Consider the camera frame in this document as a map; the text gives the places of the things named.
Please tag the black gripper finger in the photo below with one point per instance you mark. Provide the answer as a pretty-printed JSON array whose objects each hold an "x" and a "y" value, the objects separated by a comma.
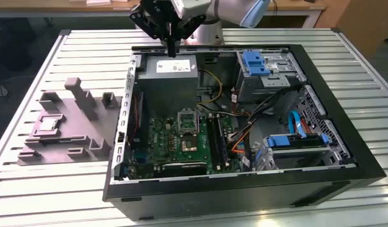
[
  {"x": 150, "y": 30},
  {"x": 190, "y": 27}
]

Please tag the CPU with silver top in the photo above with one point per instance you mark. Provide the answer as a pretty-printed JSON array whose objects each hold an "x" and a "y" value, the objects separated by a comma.
[{"x": 49, "y": 124}]

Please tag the hard disk in blue carrier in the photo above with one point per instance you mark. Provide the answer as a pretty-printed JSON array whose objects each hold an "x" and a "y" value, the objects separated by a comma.
[{"x": 279, "y": 140}]

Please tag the grey parts rack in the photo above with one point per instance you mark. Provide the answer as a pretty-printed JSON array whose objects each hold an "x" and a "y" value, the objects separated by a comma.
[{"x": 74, "y": 123}]

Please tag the blue board connector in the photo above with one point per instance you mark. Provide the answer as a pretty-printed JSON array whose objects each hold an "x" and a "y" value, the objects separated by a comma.
[{"x": 141, "y": 158}]

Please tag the white paper box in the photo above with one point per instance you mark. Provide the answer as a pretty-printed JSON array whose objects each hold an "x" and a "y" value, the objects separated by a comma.
[{"x": 98, "y": 2}]

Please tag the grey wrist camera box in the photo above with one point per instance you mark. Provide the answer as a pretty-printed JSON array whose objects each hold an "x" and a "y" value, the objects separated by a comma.
[{"x": 190, "y": 9}]

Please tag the CPU socket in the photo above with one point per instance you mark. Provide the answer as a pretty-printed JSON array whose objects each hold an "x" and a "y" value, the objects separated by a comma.
[{"x": 189, "y": 144}]

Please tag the graphics card with black shroud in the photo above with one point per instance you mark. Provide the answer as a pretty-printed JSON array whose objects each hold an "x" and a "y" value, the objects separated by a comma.
[{"x": 185, "y": 166}]

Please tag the blue plastic drive latch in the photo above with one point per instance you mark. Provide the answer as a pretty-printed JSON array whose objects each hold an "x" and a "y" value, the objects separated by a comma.
[{"x": 255, "y": 61}]

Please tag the wooden cabinet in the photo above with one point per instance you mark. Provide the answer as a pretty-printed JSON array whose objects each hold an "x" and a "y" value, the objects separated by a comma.
[{"x": 364, "y": 23}]

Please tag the metal drive cage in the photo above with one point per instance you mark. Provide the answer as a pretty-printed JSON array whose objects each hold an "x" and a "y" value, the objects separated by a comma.
[{"x": 276, "y": 82}]

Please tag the grey power supply unit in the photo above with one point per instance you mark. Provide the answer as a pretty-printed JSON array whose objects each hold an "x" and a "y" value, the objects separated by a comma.
[{"x": 169, "y": 89}]

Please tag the RAM stick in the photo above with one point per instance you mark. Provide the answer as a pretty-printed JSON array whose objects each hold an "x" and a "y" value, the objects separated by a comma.
[
  {"x": 55, "y": 141},
  {"x": 224, "y": 144}
]

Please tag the green motherboard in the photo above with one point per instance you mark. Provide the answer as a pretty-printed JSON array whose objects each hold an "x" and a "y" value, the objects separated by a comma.
[{"x": 162, "y": 132}]

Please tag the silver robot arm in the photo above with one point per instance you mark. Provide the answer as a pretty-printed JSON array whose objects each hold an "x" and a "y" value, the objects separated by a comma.
[{"x": 207, "y": 35}]

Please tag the black PC case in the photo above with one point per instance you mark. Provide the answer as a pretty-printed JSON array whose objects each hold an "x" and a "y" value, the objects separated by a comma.
[{"x": 213, "y": 201}]

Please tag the black RAM slot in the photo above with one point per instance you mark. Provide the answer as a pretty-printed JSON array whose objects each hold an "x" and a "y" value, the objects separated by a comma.
[
  {"x": 220, "y": 142},
  {"x": 213, "y": 142}
]

